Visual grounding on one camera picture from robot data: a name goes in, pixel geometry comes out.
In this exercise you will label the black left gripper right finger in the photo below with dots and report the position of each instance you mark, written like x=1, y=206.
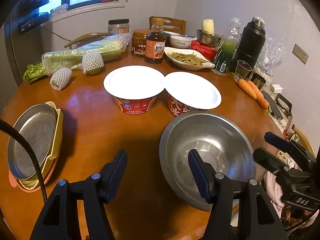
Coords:
x=203, y=174

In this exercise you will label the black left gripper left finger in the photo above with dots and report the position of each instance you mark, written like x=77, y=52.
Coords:
x=111, y=176

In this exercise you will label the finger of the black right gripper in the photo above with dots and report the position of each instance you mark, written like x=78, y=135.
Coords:
x=270, y=162
x=297, y=152

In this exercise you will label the stainless steel bowl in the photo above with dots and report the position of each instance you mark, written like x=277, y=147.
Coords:
x=218, y=141

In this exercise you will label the cream shell-shaped plate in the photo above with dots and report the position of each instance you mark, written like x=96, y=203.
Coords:
x=55, y=148

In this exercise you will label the round metal tray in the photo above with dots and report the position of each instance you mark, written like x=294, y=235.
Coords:
x=37, y=125

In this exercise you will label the pink plastic plate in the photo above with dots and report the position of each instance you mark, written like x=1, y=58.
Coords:
x=15, y=182

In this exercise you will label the orange carrot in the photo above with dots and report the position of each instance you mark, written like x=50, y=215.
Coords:
x=264, y=104
x=247, y=88

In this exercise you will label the small dark metal cup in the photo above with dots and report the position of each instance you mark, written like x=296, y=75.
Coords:
x=258, y=80

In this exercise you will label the red white noodle cup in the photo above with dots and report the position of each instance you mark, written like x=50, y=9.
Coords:
x=187, y=91

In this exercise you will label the red instant noodle cup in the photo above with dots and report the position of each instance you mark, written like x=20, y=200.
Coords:
x=134, y=88

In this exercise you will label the small drinking glass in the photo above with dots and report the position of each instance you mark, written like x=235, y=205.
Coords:
x=242, y=71

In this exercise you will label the net-wrapped green fruit left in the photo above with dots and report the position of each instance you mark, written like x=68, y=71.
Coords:
x=60, y=78

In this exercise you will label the net-wrapped green fruit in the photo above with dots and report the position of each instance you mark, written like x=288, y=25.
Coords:
x=92, y=62
x=60, y=78

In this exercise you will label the net-wrapped green fruit right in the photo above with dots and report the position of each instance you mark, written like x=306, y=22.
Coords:
x=92, y=62

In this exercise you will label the white dish of food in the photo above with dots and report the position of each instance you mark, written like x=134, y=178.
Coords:
x=187, y=59

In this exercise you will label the green liquid plastic bottle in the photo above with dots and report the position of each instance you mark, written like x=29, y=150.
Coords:
x=228, y=44

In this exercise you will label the red box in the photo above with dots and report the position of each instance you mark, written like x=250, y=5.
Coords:
x=208, y=52

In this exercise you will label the black thermos flask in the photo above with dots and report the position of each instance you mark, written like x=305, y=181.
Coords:
x=251, y=43

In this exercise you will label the bagged celery bunch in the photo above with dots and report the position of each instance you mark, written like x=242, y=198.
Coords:
x=110, y=48

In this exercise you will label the small steel bowl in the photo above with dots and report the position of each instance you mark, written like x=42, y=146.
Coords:
x=208, y=40

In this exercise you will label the white ceramic bowl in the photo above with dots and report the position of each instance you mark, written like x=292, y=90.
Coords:
x=180, y=42

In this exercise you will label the curved-back wooden chair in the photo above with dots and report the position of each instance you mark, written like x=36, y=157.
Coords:
x=83, y=38

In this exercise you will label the chili sauce glass jar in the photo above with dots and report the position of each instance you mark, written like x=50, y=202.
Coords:
x=138, y=42

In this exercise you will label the brown sauce bottle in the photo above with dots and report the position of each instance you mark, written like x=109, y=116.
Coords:
x=155, y=42

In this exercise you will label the black-lidded plastic jar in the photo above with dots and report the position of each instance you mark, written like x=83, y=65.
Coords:
x=118, y=26

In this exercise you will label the pale vegetable piece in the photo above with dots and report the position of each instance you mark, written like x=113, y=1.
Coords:
x=208, y=27

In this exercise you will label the wooden chair with cutout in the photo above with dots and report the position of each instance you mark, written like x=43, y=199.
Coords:
x=171, y=24

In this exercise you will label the grey refrigerator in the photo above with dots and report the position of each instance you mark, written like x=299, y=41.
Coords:
x=17, y=51

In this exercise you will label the black box on fridge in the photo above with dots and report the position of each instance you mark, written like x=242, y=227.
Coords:
x=33, y=21

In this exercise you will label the wall power socket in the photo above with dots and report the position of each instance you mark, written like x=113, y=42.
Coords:
x=300, y=54

